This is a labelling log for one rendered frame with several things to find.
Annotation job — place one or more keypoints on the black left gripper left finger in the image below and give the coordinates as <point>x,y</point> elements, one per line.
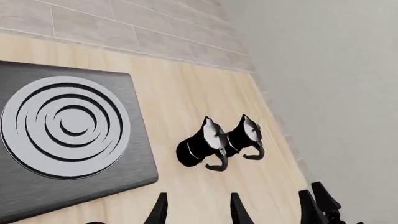
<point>160,211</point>

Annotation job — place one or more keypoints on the black silver moka pot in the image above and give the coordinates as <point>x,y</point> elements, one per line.
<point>194,152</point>
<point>241,138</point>

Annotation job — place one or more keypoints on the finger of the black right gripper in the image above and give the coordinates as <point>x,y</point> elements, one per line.
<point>309,210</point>
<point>325,198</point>

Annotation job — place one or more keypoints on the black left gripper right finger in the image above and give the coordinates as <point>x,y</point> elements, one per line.
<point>239,212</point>

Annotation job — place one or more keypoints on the flat black stove plate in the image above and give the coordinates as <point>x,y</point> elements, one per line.
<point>133,149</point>

